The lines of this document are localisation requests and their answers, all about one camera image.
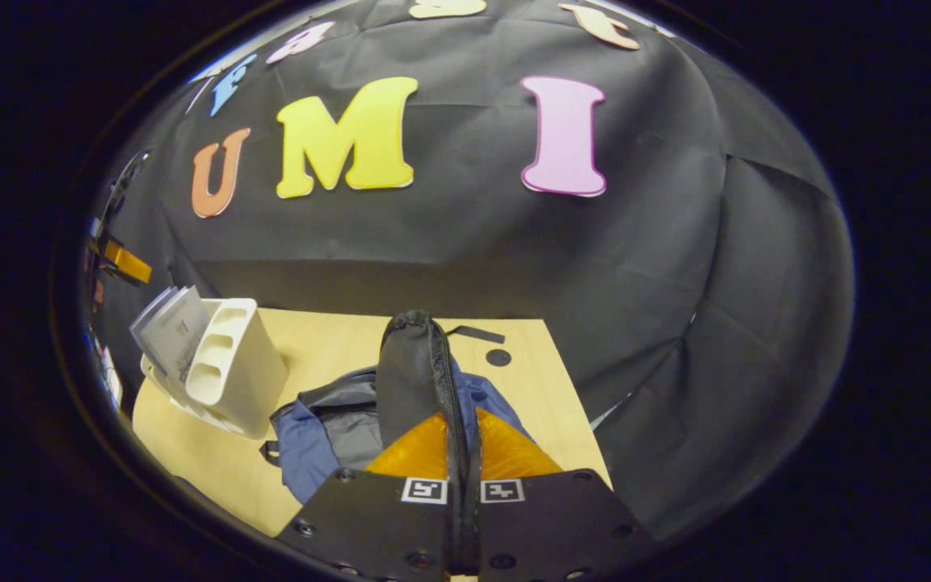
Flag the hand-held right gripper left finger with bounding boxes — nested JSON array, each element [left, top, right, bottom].
[[274, 412, 468, 582]]

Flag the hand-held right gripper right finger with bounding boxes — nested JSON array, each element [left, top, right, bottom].
[[467, 407, 654, 582]]

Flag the blue and grey schoolbag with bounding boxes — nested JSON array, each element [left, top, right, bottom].
[[259, 309, 533, 576]]

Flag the cream plastic bookshelf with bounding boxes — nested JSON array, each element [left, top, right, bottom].
[[140, 297, 290, 440]]

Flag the black flat strip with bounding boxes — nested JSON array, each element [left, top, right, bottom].
[[445, 325, 507, 345]]

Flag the black backdrop cloth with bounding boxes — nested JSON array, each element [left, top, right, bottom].
[[82, 0, 856, 542]]

